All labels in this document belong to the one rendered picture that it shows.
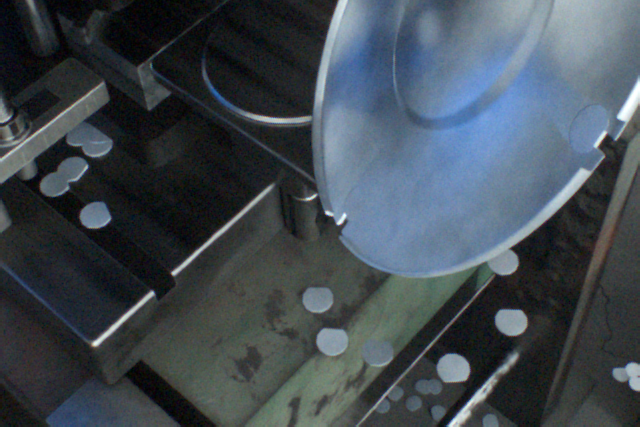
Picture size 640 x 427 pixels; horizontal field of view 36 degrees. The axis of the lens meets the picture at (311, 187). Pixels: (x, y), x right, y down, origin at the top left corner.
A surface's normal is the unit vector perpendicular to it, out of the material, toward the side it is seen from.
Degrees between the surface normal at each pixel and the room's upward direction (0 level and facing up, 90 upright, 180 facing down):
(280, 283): 0
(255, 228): 90
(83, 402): 0
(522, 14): 54
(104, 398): 0
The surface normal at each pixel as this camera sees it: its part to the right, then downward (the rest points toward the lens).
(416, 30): -0.83, -0.28
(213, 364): -0.05, -0.60
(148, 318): 0.74, 0.51
